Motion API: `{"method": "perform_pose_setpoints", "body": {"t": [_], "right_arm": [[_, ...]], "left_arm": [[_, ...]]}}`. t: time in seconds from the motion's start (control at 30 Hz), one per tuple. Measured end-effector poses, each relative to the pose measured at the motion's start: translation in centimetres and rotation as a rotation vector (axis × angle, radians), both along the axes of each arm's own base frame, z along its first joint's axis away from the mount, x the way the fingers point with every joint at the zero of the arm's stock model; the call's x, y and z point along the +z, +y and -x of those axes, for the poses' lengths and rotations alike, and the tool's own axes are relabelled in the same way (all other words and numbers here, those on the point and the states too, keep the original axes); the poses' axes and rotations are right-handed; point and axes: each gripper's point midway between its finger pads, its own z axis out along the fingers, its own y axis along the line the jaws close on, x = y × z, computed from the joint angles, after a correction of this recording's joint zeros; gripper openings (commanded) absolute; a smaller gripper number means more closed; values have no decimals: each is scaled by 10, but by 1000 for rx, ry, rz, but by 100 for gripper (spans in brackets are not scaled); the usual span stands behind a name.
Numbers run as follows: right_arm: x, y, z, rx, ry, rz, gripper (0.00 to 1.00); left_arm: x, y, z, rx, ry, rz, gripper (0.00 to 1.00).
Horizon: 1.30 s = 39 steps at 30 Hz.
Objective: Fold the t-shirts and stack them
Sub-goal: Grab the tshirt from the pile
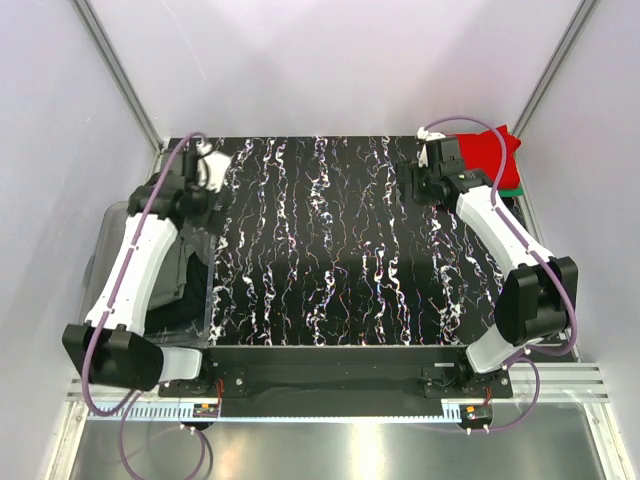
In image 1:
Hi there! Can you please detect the grey t shirt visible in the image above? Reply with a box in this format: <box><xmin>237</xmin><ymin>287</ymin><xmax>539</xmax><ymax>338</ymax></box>
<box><xmin>147</xmin><ymin>223</ymin><xmax>212</xmax><ymax>311</ymax></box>

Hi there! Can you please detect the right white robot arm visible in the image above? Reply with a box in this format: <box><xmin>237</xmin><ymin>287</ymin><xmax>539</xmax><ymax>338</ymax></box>
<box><xmin>397</xmin><ymin>130</ymin><xmax>578</xmax><ymax>397</ymax></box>

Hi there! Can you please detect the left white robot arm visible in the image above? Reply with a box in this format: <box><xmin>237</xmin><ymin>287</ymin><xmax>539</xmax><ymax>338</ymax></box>
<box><xmin>62</xmin><ymin>152</ymin><xmax>231</xmax><ymax>396</ymax></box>

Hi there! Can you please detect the red folded t shirt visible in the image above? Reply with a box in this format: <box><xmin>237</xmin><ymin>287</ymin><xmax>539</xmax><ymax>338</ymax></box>
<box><xmin>454</xmin><ymin>125</ymin><xmax>522</xmax><ymax>191</ymax></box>

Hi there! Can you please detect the clear plastic bin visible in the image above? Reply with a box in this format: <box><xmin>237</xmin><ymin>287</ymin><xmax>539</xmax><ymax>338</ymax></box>
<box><xmin>79</xmin><ymin>201</ymin><xmax>214</xmax><ymax>346</ymax></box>

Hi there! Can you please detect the green folded t shirt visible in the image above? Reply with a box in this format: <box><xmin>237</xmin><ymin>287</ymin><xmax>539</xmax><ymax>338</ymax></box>
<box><xmin>498</xmin><ymin>187</ymin><xmax>524</xmax><ymax>198</ymax></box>

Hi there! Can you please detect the black t shirt in bin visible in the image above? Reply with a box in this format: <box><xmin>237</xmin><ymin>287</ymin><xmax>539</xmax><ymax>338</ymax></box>
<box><xmin>145</xmin><ymin>253</ymin><xmax>208</xmax><ymax>335</ymax></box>

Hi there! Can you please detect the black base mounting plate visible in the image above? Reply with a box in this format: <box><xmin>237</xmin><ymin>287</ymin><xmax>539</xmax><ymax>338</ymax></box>
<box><xmin>159</xmin><ymin>346</ymin><xmax>513</xmax><ymax>400</ymax></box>

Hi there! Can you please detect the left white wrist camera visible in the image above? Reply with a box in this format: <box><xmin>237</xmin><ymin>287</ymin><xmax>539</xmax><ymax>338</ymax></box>
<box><xmin>196</xmin><ymin>141</ymin><xmax>231</xmax><ymax>193</ymax></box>

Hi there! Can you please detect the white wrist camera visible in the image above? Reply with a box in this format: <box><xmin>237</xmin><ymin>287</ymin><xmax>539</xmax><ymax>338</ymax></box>
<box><xmin>416</xmin><ymin>127</ymin><xmax>446</xmax><ymax>168</ymax></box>
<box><xmin>196</xmin><ymin>141</ymin><xmax>231</xmax><ymax>193</ymax></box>

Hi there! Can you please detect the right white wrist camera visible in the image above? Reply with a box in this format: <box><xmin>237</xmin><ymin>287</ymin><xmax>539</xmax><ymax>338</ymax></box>
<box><xmin>416</xmin><ymin>127</ymin><xmax>446</xmax><ymax>168</ymax></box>

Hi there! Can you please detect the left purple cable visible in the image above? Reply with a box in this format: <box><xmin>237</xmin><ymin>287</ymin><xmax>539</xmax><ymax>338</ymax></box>
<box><xmin>79</xmin><ymin>131</ymin><xmax>213</xmax><ymax>477</ymax></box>

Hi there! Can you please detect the white slotted cable duct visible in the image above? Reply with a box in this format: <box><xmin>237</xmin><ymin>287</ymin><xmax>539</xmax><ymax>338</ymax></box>
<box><xmin>87</xmin><ymin>402</ymin><xmax>466</xmax><ymax>421</ymax></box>

